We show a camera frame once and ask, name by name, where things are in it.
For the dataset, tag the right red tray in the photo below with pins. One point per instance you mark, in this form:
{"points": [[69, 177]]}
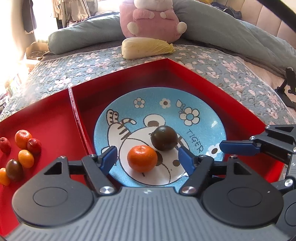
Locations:
{"points": [[91, 98]]}

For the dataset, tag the plush napa cabbage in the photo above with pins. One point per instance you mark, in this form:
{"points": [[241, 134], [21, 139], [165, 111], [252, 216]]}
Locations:
{"points": [[140, 47]]}

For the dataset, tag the hanging clothes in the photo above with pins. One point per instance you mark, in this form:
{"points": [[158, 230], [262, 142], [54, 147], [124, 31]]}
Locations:
{"points": [[68, 12]]}

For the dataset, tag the grey green long pillow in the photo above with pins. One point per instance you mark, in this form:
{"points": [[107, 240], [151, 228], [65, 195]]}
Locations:
{"points": [[205, 24]]}

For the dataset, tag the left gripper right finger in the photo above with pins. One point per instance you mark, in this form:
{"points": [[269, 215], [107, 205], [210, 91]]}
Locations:
{"points": [[198, 169]]}

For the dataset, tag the yellow orange kumquat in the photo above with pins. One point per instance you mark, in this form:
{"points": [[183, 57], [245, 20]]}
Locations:
{"points": [[4, 179], [25, 158]]}

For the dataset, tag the pink plush toy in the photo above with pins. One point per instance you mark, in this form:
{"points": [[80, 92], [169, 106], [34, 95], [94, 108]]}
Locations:
{"points": [[151, 19]]}

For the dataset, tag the blue tiger plate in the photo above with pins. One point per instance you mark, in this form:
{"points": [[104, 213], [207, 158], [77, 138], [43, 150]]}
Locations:
{"points": [[164, 119]]}

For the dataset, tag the orange mandarin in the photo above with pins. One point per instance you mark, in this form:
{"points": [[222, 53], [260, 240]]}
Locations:
{"points": [[142, 158], [21, 138]]}

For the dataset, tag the small red plum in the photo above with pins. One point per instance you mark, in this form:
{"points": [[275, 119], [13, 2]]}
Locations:
{"points": [[34, 146]]}

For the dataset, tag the dark brown tomato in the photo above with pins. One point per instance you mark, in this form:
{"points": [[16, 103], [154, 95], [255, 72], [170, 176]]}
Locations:
{"points": [[14, 170]]}

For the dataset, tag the orange mandarin top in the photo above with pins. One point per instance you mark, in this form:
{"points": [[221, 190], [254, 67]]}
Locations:
{"points": [[21, 138]]}

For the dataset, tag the black phone stand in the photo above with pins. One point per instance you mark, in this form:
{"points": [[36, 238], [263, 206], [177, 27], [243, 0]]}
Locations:
{"points": [[290, 81]]}

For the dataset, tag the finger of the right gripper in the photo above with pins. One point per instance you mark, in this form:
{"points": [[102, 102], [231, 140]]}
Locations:
{"points": [[277, 141]]}

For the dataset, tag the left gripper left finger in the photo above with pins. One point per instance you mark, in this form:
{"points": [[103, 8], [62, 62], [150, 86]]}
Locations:
{"points": [[97, 168]]}

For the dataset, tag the small red apple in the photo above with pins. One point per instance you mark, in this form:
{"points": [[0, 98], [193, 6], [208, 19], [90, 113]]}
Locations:
{"points": [[5, 145]]}

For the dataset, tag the floral quilt bedspread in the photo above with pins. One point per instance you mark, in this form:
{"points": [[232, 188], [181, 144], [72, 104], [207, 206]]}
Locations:
{"points": [[250, 85]]}

